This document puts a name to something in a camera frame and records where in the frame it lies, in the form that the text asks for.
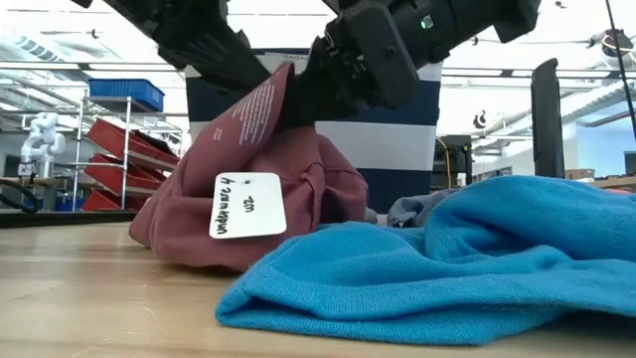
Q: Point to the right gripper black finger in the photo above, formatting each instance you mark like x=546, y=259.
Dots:
x=318, y=99

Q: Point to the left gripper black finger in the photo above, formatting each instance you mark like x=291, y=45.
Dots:
x=238, y=64

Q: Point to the maroon underwear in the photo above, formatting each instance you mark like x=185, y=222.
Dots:
x=298, y=189

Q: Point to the navy white striped fabric basket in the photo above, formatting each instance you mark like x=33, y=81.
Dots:
x=397, y=149

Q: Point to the white handwritten paper tag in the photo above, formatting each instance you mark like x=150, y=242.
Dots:
x=248, y=209

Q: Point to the dusty blue garment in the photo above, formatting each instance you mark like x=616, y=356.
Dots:
x=412, y=209

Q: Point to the bright blue knit garment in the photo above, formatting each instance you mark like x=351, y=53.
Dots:
x=447, y=258

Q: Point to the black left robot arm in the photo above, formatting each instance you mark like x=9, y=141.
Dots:
x=82, y=2

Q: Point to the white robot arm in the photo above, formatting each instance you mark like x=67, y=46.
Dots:
x=42, y=139

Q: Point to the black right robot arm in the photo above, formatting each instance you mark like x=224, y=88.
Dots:
x=497, y=15

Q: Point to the blue plastic bin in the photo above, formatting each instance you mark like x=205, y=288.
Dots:
x=124, y=92

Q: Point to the black equipment stand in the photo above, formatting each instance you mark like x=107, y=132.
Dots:
x=462, y=154

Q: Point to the red plastic bin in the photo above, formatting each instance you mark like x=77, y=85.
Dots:
x=99, y=201
x=129, y=141
x=124, y=176

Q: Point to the metal shelf rack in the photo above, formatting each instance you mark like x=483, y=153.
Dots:
x=76, y=159

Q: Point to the wooden workbench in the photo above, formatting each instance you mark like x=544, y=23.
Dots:
x=54, y=182

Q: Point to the cardboard box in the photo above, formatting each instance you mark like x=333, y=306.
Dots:
x=579, y=174

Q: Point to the black round ceiling device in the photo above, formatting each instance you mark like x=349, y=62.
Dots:
x=618, y=40

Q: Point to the wooden desk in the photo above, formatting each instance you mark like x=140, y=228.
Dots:
x=616, y=183

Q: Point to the black upright post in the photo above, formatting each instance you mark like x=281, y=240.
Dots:
x=546, y=124

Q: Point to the black metal table frame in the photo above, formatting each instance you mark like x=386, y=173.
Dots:
x=74, y=220

